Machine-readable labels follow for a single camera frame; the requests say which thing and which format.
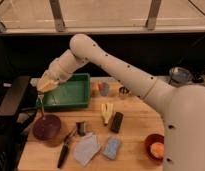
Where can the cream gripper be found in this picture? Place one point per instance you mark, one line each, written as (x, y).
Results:
(46, 83)

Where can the silver fork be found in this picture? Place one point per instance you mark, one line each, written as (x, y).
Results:
(41, 96)

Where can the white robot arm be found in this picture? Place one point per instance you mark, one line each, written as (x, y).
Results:
(181, 108)

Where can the red bowl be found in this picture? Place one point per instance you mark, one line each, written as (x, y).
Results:
(150, 139)

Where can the green plastic tray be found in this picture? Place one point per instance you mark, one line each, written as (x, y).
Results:
(75, 93)

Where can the black chair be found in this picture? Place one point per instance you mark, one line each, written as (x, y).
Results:
(9, 111)

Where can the blue cup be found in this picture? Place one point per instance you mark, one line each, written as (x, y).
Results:
(103, 88)

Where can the yellow banana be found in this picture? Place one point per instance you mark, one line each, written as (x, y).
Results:
(107, 112)

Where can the small silver metal cup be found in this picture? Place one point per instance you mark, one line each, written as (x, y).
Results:
(123, 92)

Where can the light blue cloth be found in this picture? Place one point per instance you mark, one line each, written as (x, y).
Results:
(86, 148)

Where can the black rectangular block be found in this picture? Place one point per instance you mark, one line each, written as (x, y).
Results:
(116, 123)

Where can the blue sponge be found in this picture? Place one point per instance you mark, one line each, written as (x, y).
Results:
(111, 148)

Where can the orange fruit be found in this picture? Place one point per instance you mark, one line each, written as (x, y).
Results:
(157, 150)

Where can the metal pot on stand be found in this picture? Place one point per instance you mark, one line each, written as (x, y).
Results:
(180, 75)

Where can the black handled knife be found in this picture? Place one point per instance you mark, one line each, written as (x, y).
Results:
(65, 147)

